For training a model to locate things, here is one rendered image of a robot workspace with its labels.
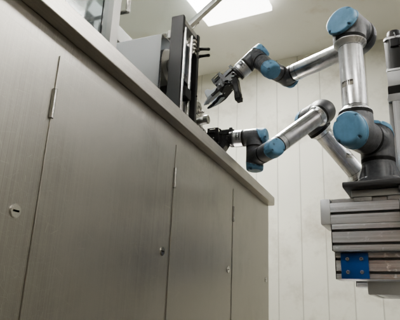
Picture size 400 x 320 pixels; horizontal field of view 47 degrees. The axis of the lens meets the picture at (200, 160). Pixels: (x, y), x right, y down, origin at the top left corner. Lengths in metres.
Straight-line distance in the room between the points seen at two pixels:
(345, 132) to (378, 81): 3.10
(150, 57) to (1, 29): 1.15
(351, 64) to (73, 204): 1.16
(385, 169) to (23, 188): 1.23
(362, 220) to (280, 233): 2.82
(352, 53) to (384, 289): 0.82
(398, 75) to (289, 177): 2.57
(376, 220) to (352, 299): 2.63
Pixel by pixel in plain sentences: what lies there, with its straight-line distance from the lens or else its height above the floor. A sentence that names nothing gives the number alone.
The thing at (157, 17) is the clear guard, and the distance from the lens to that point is 2.44.
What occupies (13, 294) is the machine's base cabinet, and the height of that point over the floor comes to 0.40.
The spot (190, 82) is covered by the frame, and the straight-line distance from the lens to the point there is 1.78.
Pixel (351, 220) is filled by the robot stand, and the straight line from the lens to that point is 1.65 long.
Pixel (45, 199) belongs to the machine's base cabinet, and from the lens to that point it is 0.81.
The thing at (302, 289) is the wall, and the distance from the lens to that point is 4.32.
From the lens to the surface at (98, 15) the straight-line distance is 1.12.
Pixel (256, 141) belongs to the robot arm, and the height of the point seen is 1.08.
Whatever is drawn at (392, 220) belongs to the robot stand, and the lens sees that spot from 1.63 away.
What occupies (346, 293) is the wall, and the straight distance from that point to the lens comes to 4.24.
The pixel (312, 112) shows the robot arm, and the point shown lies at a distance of 2.04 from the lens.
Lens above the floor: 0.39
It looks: 18 degrees up
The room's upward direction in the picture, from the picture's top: 3 degrees clockwise
